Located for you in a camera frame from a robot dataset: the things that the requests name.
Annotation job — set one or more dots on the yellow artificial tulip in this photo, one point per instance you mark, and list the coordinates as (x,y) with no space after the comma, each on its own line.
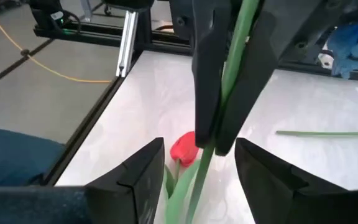
(322,133)

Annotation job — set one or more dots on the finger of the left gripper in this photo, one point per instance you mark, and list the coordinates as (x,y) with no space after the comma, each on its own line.
(208,77)
(259,62)

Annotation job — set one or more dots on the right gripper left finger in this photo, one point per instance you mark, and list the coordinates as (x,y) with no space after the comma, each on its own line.
(129,193)

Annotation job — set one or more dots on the silver aluminium extrusion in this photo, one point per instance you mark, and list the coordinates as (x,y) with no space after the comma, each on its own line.
(126,43)

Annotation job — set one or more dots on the blue artificial flower bunch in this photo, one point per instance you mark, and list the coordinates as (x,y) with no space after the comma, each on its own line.
(353,43)

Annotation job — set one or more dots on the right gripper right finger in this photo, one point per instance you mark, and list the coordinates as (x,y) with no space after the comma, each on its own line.
(278,193)

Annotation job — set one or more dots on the dark blue seat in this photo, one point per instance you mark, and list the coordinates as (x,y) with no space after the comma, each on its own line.
(14,155)

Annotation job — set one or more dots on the black aluminium table frame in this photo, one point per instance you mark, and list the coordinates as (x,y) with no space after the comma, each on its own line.
(89,36)

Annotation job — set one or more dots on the red artificial tulip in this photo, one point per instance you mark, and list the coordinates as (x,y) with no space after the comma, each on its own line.
(183,149)

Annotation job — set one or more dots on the black device with green light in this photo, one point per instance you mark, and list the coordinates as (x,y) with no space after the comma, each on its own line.
(50,14)

